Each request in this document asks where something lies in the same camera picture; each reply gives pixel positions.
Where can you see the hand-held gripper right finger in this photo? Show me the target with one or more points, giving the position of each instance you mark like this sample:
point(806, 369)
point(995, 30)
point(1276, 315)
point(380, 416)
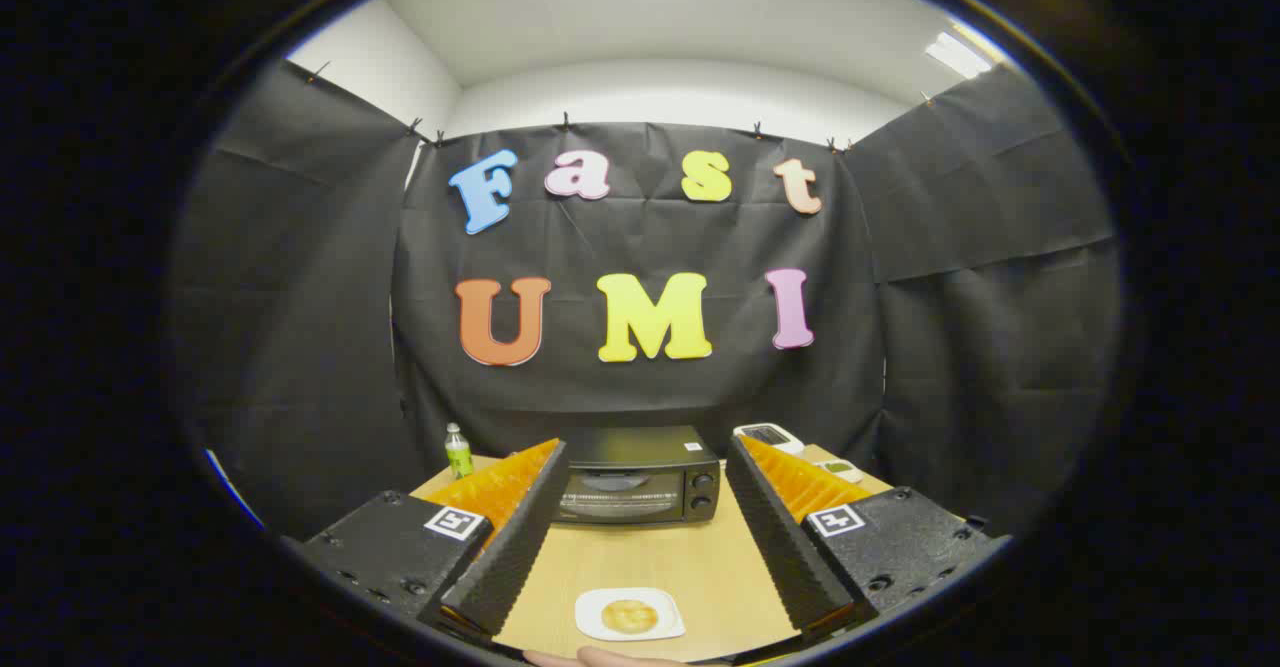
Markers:
point(780, 547)

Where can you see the small white divided dish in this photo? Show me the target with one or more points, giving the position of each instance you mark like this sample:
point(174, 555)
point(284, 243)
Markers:
point(842, 469)

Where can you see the black toaster oven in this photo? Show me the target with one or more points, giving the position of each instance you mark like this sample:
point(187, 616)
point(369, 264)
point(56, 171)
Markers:
point(640, 467)

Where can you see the white pop-up toaster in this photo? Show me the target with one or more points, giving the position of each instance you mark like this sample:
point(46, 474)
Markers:
point(770, 437)

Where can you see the round golden bread bun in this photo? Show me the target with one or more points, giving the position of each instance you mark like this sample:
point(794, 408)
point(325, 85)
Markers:
point(630, 616)

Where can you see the white square plate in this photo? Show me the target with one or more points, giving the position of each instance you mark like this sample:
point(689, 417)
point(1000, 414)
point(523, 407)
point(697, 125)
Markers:
point(590, 622)

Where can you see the green label plastic bottle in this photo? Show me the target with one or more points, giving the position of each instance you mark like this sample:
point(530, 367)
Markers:
point(459, 457)

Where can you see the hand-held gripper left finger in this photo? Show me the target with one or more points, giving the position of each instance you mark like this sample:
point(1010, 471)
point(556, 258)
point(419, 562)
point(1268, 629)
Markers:
point(515, 547)

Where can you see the small ceiling light panel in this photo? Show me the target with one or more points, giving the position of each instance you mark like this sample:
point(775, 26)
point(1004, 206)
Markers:
point(957, 54)

